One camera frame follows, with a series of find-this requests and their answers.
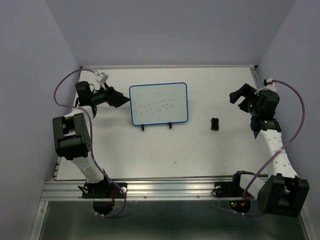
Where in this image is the wire whiteboard stand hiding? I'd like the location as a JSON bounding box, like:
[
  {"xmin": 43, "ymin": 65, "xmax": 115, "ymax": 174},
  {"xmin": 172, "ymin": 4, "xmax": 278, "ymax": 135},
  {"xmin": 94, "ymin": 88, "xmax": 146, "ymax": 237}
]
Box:
[{"xmin": 140, "ymin": 122, "xmax": 173, "ymax": 132}]

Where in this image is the blue framed whiteboard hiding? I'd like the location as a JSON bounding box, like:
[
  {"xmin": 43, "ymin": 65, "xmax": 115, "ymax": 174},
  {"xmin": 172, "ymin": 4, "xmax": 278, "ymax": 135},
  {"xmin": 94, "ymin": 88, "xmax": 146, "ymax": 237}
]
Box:
[{"xmin": 129, "ymin": 82, "xmax": 189, "ymax": 127}]

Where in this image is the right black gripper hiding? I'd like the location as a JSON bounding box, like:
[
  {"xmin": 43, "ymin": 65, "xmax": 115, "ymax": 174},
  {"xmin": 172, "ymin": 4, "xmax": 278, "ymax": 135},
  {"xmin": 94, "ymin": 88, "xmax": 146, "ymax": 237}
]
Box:
[{"xmin": 228, "ymin": 83, "xmax": 261, "ymax": 117}]

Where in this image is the aluminium rail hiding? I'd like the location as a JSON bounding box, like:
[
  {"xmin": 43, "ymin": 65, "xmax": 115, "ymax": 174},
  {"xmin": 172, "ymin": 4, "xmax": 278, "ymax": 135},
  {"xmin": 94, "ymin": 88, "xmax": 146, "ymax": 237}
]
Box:
[
  {"xmin": 40, "ymin": 176, "xmax": 232, "ymax": 202},
  {"xmin": 249, "ymin": 65, "xmax": 263, "ymax": 89},
  {"xmin": 51, "ymin": 156, "xmax": 61, "ymax": 181}
]

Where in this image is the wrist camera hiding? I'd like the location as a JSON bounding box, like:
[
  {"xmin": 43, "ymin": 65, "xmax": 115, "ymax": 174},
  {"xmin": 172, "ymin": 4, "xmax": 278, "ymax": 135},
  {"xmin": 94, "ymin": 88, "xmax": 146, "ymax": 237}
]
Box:
[
  {"xmin": 95, "ymin": 72, "xmax": 109, "ymax": 89},
  {"xmin": 254, "ymin": 78, "xmax": 277, "ymax": 96}
]

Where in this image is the aluminium left side rail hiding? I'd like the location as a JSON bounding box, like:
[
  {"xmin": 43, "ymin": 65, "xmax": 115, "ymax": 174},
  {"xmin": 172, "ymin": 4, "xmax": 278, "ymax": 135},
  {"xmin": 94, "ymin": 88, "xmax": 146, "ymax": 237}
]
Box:
[{"xmin": 51, "ymin": 156, "xmax": 61, "ymax": 181}]

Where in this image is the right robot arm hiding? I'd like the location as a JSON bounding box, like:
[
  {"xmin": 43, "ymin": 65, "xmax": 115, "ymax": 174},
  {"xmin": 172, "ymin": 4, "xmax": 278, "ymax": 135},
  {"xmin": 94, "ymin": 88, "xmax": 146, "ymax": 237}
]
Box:
[{"xmin": 229, "ymin": 79, "xmax": 310, "ymax": 218}]

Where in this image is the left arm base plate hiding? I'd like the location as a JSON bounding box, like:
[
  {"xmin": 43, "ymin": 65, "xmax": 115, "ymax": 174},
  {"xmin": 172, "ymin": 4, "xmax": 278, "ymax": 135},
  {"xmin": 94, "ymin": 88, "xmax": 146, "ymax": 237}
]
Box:
[{"xmin": 78, "ymin": 180, "xmax": 124, "ymax": 200}]

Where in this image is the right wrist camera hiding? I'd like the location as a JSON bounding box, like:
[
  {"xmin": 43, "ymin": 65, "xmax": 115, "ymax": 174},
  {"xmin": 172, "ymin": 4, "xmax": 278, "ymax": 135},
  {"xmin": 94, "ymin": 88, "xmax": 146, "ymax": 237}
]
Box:
[{"xmin": 254, "ymin": 78, "xmax": 277, "ymax": 96}]

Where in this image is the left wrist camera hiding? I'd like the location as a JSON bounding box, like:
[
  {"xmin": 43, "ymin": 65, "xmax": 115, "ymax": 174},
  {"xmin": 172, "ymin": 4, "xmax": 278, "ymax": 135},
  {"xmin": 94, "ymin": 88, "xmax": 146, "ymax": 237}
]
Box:
[{"xmin": 95, "ymin": 72, "xmax": 109, "ymax": 89}]

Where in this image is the black whiteboard eraser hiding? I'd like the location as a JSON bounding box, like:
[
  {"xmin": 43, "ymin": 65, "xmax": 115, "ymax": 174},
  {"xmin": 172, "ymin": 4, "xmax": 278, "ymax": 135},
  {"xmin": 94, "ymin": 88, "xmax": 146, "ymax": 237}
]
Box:
[{"xmin": 210, "ymin": 117, "xmax": 220, "ymax": 131}]

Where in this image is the aluminium right side rail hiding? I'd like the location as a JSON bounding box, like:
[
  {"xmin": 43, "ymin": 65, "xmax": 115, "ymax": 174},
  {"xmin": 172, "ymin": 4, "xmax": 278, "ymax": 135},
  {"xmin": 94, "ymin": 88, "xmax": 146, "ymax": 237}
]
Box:
[{"xmin": 249, "ymin": 65, "xmax": 263, "ymax": 89}]

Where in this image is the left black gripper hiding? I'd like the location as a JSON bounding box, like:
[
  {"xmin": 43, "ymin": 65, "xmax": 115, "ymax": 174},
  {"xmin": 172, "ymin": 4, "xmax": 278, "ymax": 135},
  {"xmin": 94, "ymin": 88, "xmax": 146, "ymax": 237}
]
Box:
[{"xmin": 90, "ymin": 82, "xmax": 130, "ymax": 108}]

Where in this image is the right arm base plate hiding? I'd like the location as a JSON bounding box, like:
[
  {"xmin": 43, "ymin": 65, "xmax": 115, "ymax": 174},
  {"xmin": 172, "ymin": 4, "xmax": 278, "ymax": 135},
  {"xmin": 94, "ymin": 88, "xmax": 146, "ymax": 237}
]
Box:
[{"xmin": 211, "ymin": 181, "xmax": 261, "ymax": 199}]

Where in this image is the aluminium front rail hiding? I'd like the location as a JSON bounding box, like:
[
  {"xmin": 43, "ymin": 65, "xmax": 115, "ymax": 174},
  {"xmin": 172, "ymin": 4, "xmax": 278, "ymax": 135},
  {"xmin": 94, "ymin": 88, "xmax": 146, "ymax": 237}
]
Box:
[{"xmin": 40, "ymin": 176, "xmax": 232, "ymax": 202}]

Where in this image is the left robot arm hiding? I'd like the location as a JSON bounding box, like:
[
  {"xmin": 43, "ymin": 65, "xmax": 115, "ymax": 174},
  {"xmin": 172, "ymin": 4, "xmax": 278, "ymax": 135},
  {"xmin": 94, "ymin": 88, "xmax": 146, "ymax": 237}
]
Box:
[{"xmin": 52, "ymin": 81, "xmax": 130, "ymax": 199}]

